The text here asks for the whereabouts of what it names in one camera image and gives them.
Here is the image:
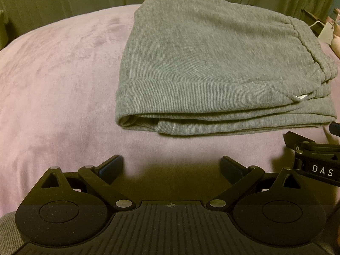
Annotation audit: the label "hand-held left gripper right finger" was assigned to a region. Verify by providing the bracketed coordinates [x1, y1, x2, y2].
[207, 156, 304, 209]

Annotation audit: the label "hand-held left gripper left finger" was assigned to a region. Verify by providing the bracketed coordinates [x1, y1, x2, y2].
[40, 154, 135, 210]

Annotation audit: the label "grey pants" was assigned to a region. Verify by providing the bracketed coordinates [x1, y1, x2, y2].
[115, 0, 340, 136]

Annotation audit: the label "pink plush toy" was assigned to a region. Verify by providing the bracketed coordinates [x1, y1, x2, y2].
[326, 7, 340, 57]

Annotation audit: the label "pink blanket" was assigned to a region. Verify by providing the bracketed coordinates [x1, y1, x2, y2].
[0, 4, 340, 218]

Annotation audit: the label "person's grey clothing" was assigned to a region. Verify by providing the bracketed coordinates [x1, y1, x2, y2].
[0, 209, 28, 255]

